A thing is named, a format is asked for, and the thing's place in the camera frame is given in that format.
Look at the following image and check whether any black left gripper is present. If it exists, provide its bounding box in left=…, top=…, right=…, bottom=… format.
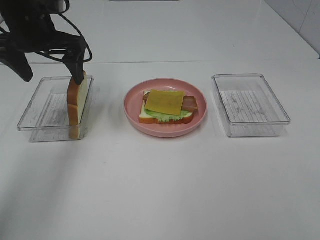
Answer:
left=0, top=9, right=87, bottom=85

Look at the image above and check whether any bread slice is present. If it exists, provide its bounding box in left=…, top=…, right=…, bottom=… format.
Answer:
left=67, top=71, right=88, bottom=140
left=139, top=90, right=198, bottom=125

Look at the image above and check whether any yellow cheese slice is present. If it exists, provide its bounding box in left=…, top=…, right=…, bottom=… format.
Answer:
left=145, top=89, right=185, bottom=116

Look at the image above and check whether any green lettuce leaf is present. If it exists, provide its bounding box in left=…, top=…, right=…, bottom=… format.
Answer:
left=144, top=90, right=191, bottom=123

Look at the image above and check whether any bacon strip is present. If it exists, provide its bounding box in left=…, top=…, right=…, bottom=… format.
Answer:
left=181, top=95, right=198, bottom=112
left=143, top=92, right=150, bottom=104

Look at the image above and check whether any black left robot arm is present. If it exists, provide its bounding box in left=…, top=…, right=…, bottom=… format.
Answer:
left=0, top=0, right=90, bottom=85

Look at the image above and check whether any clear left plastic container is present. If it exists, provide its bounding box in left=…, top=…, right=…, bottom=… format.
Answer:
left=17, top=75, right=94, bottom=143

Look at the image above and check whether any clear plastic container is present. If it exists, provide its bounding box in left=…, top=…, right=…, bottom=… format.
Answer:
left=212, top=73, right=291, bottom=138
left=17, top=75, right=94, bottom=143

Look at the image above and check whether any pink round plate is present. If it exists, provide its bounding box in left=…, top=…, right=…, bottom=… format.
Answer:
left=123, top=78, right=208, bottom=138

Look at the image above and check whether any clear right plastic container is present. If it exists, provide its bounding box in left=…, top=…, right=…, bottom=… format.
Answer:
left=212, top=73, right=291, bottom=138

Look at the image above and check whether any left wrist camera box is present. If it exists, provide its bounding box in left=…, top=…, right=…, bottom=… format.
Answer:
left=48, top=0, right=66, bottom=13

